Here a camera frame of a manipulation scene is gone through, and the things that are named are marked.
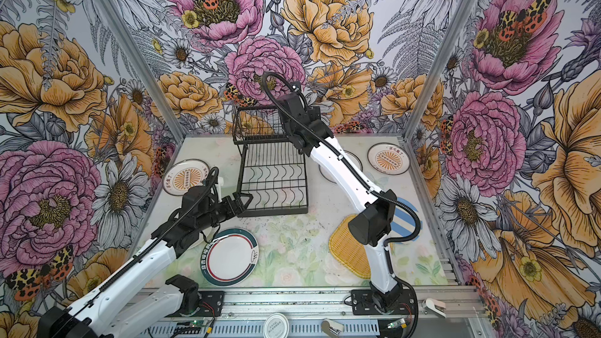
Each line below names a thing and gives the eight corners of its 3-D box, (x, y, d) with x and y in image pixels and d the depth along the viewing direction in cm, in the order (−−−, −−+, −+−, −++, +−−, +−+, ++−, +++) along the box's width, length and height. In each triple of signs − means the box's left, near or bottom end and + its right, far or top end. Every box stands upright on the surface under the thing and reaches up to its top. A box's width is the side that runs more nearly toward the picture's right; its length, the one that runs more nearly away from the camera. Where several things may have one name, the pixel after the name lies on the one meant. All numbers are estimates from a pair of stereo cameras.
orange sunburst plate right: (370, 174, 111) (372, 171, 108) (365, 146, 122) (366, 142, 120) (413, 174, 111) (415, 171, 108) (403, 146, 122) (405, 142, 120)
